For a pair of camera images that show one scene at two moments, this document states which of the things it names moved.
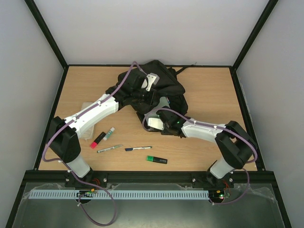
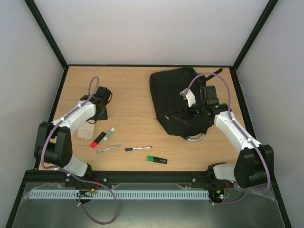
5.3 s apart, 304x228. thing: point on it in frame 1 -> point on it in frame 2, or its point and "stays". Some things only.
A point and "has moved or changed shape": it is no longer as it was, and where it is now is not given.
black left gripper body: (137, 95) -> (100, 116)
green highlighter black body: (155, 159) stays
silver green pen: (99, 151) stays
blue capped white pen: (137, 148) stays
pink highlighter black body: (94, 144) stays
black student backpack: (168, 85) has moved or changed shape
